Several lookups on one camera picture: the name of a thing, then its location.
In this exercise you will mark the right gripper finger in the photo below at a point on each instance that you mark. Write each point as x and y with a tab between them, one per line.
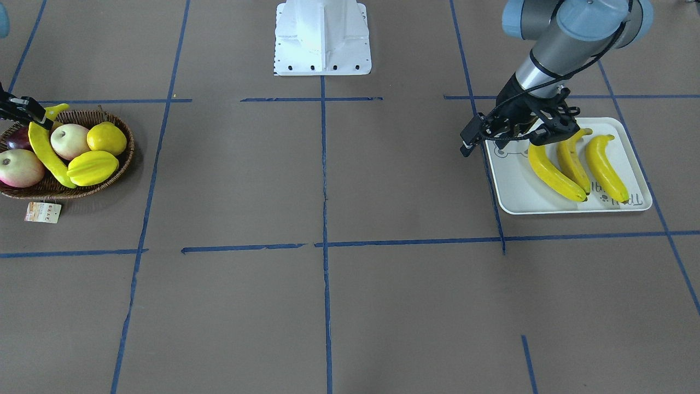
47	122
21	106

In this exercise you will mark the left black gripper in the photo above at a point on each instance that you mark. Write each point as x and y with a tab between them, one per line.
520	105

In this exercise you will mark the yellow banana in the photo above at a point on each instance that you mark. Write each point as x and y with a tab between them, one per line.
602	169
39	139
570	163
546	171

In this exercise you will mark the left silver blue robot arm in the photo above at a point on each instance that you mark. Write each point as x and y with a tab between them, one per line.
569	37

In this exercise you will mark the brown wicker basket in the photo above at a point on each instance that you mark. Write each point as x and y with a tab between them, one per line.
50	189

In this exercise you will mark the dark red mango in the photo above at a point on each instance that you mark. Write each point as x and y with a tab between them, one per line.
18	139

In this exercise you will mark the yellow lemon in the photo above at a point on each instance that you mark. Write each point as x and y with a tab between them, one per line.
108	137

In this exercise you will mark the yellow starfruit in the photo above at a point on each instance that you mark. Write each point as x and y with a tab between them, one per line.
91	168

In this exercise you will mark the paper price tag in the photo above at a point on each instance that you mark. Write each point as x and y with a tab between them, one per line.
43	212

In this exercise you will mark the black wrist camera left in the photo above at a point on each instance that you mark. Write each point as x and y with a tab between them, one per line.
558	116

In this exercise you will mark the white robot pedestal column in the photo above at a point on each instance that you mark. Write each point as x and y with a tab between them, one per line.
322	38

